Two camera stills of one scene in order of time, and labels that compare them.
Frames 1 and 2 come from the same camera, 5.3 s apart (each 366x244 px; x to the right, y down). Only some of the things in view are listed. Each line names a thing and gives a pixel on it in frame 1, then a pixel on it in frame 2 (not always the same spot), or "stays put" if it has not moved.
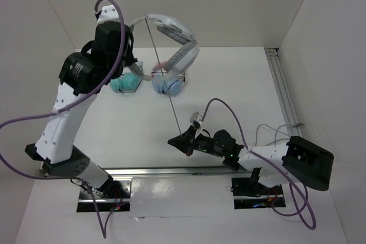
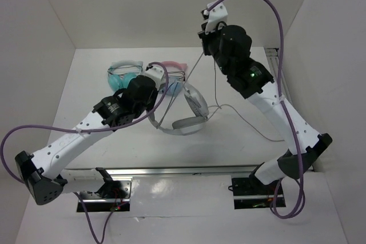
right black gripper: x=182 y=143 -> x=205 y=37
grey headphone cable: x=172 y=108 -> x=216 y=104
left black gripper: x=128 y=58 -> x=154 y=94
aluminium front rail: x=115 y=173 stays put
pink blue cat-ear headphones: x=169 y=83 stays put
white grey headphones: x=184 y=59 -> x=189 y=125
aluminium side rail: x=289 y=111 stays put
